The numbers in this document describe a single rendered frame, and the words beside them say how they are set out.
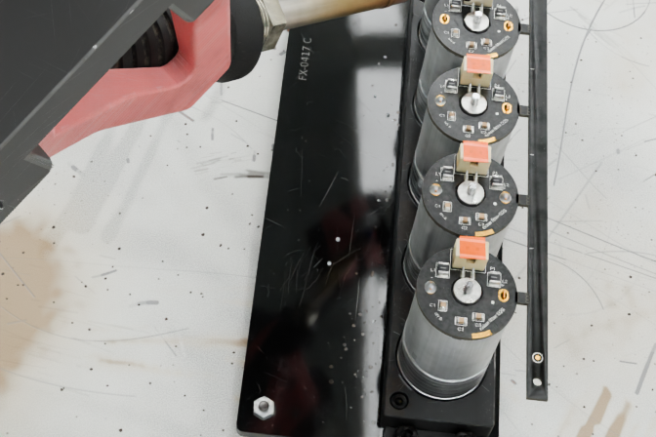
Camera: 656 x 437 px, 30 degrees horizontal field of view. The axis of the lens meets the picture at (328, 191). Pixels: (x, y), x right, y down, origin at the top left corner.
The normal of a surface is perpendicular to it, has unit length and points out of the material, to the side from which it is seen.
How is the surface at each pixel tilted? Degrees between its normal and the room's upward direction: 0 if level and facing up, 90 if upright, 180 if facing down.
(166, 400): 0
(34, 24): 29
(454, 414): 0
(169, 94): 98
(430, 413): 0
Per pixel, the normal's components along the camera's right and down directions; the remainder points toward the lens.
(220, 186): 0.07, -0.51
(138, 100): 0.69, 0.70
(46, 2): -0.31, -0.19
